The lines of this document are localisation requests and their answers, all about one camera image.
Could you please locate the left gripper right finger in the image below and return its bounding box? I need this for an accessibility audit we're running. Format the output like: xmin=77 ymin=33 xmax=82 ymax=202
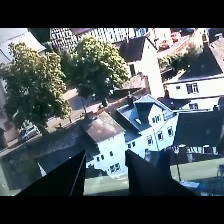
xmin=124 ymin=148 xmax=198 ymax=197

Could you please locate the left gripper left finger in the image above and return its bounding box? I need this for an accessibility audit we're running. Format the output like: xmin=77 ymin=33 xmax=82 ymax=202
xmin=16 ymin=149 xmax=88 ymax=197

